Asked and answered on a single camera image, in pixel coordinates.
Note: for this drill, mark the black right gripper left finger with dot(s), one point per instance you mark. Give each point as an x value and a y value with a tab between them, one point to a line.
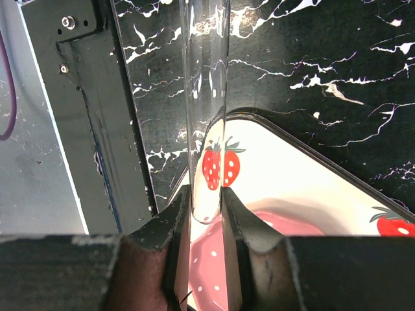
145	270

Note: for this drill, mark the clear glass test tube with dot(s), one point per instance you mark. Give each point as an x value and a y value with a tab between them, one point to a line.
205	50

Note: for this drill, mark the strawberry print white tray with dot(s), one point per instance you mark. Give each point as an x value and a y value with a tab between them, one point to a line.
287	189

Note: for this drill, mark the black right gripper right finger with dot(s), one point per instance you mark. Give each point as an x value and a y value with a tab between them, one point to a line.
266	270

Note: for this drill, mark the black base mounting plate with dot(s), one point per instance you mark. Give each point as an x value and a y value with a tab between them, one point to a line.
80	60

